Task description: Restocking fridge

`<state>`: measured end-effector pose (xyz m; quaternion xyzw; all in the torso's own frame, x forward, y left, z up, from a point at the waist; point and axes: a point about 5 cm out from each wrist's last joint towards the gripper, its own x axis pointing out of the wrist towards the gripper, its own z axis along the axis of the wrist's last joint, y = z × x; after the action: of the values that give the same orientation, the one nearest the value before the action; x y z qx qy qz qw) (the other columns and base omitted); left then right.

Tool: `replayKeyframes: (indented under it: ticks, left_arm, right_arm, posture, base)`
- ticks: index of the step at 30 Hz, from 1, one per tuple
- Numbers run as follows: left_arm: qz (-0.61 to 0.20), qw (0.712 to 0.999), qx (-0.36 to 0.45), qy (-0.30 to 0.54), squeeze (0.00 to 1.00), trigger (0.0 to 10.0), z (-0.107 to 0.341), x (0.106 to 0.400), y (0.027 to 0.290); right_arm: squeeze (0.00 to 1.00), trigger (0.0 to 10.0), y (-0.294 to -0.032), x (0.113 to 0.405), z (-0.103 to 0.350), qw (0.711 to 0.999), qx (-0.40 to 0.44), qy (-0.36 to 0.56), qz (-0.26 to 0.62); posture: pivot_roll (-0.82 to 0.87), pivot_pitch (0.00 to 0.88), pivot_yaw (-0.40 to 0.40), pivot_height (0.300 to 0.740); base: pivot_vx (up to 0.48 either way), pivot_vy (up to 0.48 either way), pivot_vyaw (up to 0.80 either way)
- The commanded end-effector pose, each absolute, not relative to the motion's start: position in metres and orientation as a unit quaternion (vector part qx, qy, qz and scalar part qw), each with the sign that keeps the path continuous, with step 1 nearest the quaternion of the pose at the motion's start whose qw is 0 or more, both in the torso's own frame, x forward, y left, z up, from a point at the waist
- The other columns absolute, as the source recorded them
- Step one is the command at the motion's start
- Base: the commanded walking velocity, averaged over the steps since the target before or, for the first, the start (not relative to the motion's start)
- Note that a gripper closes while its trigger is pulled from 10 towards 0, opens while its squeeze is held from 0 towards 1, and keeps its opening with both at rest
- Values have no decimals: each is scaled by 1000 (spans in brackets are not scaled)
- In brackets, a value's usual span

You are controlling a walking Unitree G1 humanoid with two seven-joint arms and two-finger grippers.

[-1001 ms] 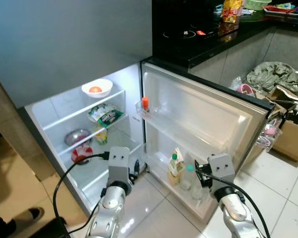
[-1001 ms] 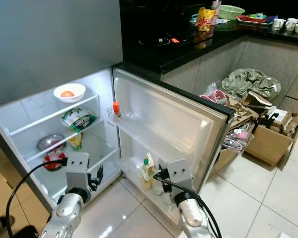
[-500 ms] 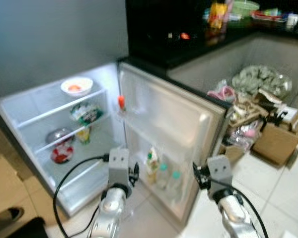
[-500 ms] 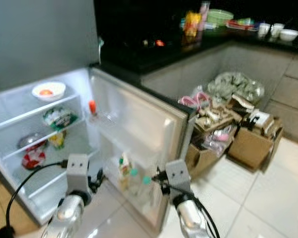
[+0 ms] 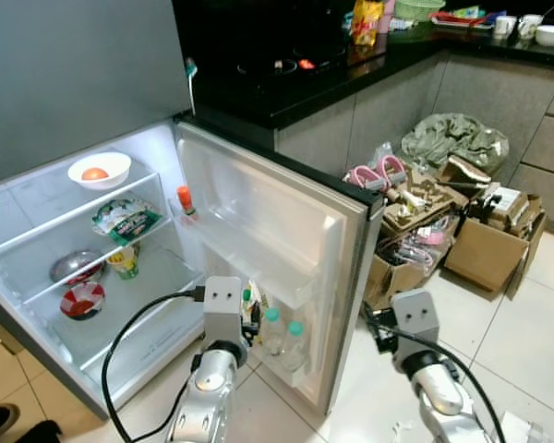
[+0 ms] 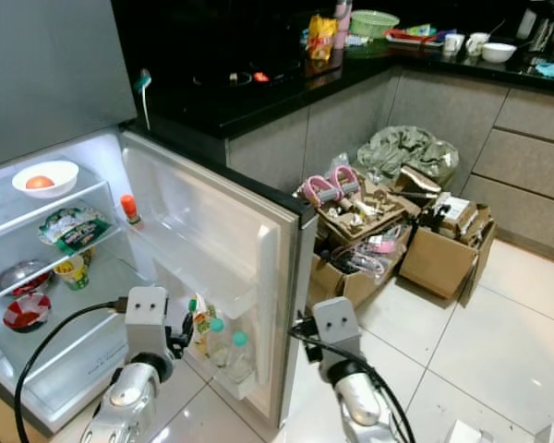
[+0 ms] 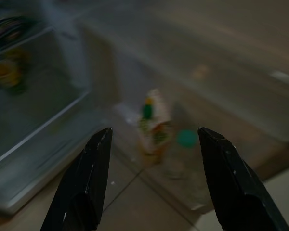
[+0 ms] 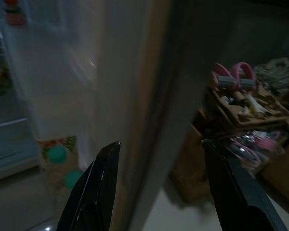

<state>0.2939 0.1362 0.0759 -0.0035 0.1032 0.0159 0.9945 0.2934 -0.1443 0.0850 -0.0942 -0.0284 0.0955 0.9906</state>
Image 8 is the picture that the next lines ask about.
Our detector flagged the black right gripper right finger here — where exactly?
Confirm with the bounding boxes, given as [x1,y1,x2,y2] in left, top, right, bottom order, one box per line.
[201,139,289,231]

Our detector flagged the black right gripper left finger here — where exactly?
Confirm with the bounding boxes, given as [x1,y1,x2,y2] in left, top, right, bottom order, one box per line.
[56,141,122,231]

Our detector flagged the orange juice carton green cap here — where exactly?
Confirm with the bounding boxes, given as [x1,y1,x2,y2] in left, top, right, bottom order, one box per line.
[37,135,80,208]

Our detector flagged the dark grey fridge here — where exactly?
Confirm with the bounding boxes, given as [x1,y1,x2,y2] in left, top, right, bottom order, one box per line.
[0,0,43,184]

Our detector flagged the dark grey fridge door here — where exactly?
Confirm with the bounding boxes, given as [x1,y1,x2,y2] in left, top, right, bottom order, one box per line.
[26,0,209,231]

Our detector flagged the clear bottle green cap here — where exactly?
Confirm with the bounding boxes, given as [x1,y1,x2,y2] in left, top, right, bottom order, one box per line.
[63,169,85,193]

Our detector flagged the small cardboard box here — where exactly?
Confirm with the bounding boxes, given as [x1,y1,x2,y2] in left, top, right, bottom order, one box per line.
[257,136,289,213]

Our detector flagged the clear bag pink items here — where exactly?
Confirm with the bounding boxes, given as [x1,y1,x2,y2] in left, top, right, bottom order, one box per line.
[230,130,285,169]

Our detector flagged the large cardboard box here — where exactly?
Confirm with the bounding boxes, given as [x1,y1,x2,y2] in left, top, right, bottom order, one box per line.
[170,124,214,203]

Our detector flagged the flat cardboard tray with clutter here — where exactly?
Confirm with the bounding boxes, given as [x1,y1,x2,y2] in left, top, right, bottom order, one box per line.
[204,83,289,132]

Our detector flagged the grey green crumpled sheet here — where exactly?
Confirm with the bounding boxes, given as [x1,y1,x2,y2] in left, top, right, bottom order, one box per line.
[253,56,289,97]

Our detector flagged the red packaged food item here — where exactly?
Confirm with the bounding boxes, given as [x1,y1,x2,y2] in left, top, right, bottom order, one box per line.
[4,0,27,27]

